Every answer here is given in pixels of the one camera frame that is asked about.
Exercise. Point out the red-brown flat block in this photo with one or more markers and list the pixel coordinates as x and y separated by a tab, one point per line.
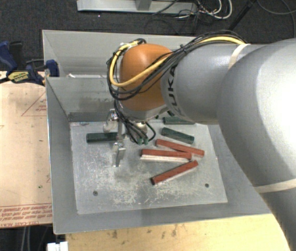
180	147
175	172
165	154

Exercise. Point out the dark green flat block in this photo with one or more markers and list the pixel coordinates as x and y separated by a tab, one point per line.
99	137
178	136
175	120

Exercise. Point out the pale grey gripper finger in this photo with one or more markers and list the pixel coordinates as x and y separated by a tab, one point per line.
115	148
118	158

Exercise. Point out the brown cardboard board, red print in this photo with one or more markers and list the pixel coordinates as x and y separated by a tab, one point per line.
22	150

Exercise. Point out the grey metal bin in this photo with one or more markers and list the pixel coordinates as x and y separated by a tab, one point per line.
106	187

